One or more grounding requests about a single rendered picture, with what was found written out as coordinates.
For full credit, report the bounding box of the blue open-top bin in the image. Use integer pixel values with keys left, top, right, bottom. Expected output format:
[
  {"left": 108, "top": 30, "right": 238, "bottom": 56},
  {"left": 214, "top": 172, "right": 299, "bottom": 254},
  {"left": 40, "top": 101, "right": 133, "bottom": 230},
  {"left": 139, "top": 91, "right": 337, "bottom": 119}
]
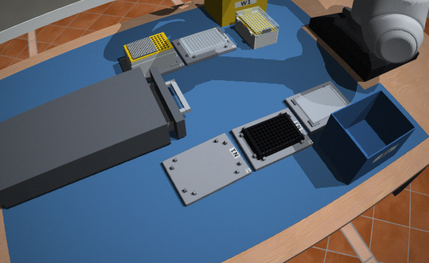
[{"left": 318, "top": 90, "right": 416, "bottom": 185}]

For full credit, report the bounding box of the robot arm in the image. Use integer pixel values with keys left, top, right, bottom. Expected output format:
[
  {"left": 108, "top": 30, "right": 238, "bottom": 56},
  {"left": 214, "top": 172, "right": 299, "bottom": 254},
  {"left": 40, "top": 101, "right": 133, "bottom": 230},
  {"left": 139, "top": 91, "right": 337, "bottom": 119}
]
[{"left": 333, "top": 0, "right": 429, "bottom": 64}]

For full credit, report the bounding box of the grey drawer with white handle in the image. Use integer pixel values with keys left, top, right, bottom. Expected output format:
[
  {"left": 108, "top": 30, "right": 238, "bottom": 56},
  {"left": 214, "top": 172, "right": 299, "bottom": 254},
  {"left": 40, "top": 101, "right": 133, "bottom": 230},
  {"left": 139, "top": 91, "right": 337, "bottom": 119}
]
[{"left": 0, "top": 66, "right": 191, "bottom": 208}]

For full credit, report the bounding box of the yellow open-top bin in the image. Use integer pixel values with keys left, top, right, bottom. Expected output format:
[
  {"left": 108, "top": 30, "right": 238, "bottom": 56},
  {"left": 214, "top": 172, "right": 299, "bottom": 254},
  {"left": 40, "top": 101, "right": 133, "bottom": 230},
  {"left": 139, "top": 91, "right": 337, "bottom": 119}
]
[{"left": 204, "top": 0, "right": 268, "bottom": 27}]

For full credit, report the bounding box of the blue bench mat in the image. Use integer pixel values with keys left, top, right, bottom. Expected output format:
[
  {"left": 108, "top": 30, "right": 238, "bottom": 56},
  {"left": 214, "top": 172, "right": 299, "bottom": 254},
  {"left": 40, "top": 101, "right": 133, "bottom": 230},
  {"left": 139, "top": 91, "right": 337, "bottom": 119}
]
[{"left": 0, "top": 0, "right": 429, "bottom": 263}]

